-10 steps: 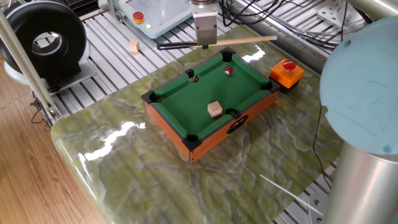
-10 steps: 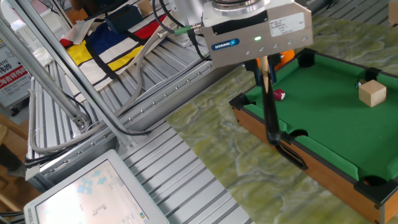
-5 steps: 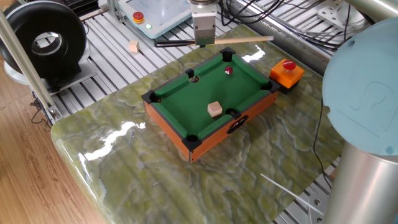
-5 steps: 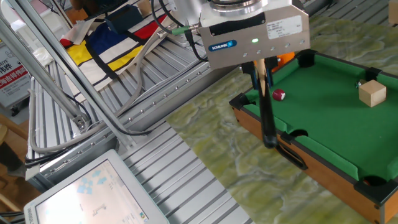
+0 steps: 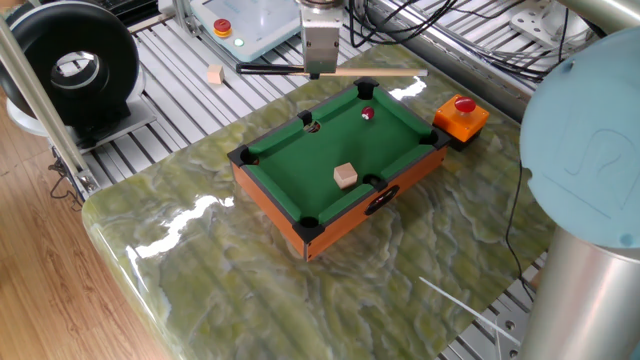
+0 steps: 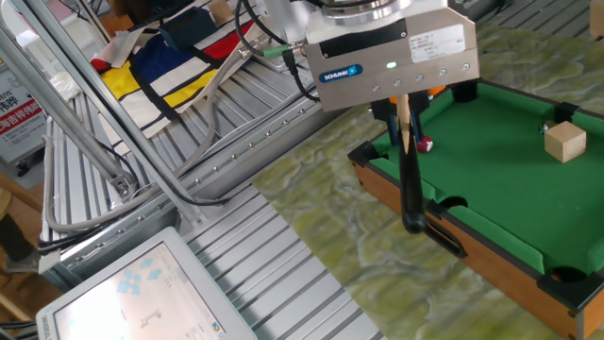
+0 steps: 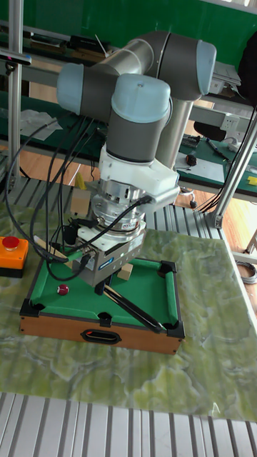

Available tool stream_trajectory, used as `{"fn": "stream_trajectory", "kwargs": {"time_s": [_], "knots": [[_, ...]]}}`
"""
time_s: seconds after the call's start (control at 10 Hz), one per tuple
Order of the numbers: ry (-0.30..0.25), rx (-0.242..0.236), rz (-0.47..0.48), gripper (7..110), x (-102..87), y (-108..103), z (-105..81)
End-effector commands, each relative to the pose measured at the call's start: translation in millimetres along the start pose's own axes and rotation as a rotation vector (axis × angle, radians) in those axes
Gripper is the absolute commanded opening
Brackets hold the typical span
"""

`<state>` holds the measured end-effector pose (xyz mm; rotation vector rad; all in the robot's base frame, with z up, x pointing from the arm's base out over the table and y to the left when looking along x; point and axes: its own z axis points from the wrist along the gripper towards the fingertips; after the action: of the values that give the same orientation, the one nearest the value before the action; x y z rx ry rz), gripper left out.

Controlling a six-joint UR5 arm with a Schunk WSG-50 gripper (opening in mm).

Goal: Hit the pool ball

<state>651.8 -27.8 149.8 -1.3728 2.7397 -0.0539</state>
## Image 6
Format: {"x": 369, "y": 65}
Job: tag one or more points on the silver Schunk gripper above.
{"x": 424, "y": 71}

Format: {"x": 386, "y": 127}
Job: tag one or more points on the wooden pool cue black butt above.
{"x": 411, "y": 189}

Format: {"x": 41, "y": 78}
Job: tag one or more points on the silver UR5 robot arm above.
{"x": 363, "y": 11}

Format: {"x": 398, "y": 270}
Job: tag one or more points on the dark red pool ball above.
{"x": 427, "y": 144}

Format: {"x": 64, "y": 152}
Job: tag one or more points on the mini green pool table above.
{"x": 495, "y": 189}

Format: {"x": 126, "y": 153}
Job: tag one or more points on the orange emergency stop button box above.
{"x": 436, "y": 90}

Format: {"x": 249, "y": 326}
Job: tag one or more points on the green marble pattern board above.
{"x": 354, "y": 245}

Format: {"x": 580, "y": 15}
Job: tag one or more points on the small silver metal piece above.
{"x": 543, "y": 127}

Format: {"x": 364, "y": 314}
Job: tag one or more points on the wooden cube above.
{"x": 565, "y": 141}

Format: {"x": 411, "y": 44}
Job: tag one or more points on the small tan block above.
{"x": 220, "y": 10}

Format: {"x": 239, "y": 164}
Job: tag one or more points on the brown cardboard box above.
{"x": 597, "y": 19}

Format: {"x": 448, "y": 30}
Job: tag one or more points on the dark blue box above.
{"x": 189, "y": 28}

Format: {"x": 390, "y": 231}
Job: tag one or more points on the colour block cloth bag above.
{"x": 156, "y": 61}

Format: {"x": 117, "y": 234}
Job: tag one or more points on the white teach pendant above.
{"x": 141, "y": 293}

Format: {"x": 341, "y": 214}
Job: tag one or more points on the white sign red band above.
{"x": 19, "y": 113}

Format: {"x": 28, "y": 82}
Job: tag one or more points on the aluminium frame post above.
{"x": 113, "y": 118}

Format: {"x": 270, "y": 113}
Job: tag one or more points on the aluminium diagonal frame brace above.
{"x": 56, "y": 106}

